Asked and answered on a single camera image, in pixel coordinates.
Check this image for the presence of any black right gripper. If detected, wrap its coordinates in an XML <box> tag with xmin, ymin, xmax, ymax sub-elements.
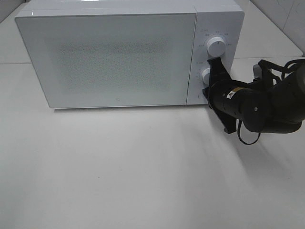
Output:
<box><xmin>203</xmin><ymin>57</ymin><xmax>250</xmax><ymax>134</ymax></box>

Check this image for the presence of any white microwave oven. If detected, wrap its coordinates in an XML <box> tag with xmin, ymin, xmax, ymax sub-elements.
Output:
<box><xmin>15</xmin><ymin>0</ymin><xmax>244</xmax><ymax>109</ymax></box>

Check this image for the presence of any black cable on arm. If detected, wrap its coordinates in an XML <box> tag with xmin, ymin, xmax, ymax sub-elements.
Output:
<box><xmin>235</xmin><ymin>119</ymin><xmax>262</xmax><ymax>145</ymax></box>

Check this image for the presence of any white microwave door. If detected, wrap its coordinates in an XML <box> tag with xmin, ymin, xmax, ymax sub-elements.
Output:
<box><xmin>15</xmin><ymin>13</ymin><xmax>196</xmax><ymax>109</ymax></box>

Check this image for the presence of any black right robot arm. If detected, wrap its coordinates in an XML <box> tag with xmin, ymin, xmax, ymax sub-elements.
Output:
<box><xmin>203</xmin><ymin>57</ymin><xmax>305</xmax><ymax>134</ymax></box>

